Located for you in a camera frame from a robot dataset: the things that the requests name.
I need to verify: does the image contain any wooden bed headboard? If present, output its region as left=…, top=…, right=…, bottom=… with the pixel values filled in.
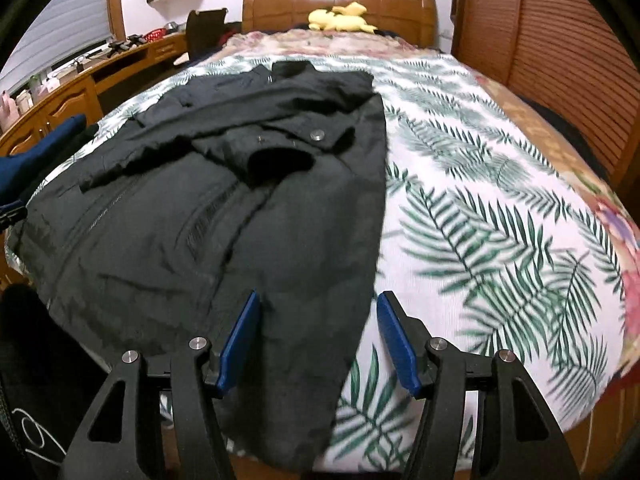
left=242, top=0, right=441, bottom=51

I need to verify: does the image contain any leaf print bedsheet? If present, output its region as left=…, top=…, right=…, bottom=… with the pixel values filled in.
left=10, top=52, right=631, bottom=476

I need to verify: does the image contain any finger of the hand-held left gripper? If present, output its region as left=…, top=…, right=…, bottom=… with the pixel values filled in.
left=0, top=200, right=27, bottom=233

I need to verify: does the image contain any person's black printed garment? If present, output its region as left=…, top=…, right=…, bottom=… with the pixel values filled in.
left=0, top=282, right=111, bottom=480

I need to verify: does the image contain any grey window blind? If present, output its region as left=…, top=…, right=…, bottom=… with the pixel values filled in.
left=0, top=0, right=113, bottom=91

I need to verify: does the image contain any wooden desk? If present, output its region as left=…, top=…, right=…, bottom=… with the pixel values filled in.
left=0, top=30, right=193, bottom=161

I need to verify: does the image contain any dark blanket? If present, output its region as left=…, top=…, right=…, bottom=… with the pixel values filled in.
left=525, top=95, right=616, bottom=181

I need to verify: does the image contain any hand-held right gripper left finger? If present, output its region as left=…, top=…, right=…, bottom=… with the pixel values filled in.
left=57, top=290, right=262, bottom=480

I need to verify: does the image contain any wooden slatted wardrobe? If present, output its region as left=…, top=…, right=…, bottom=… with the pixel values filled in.
left=450, top=0, right=640, bottom=186

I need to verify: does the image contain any yellow plush toy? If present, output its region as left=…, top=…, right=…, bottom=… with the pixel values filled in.
left=307, top=2, right=378, bottom=36

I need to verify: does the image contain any dark wooden chair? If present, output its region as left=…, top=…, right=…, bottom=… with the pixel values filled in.
left=186, top=8, right=241, bottom=61

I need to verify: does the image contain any wooden window frame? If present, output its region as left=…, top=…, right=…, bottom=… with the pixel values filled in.
left=105, top=0, right=127, bottom=41

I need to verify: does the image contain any black clamp tool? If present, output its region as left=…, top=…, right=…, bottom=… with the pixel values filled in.
left=107, top=35, right=146, bottom=56

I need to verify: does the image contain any floral blanket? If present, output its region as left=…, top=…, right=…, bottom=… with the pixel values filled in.
left=220, top=27, right=640, bottom=271

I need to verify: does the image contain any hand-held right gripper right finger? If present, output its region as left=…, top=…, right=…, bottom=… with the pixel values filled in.
left=376, top=290, right=583, bottom=480

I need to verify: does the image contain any black zip jacket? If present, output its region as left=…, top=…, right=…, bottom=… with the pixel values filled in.
left=5, top=60, right=388, bottom=476

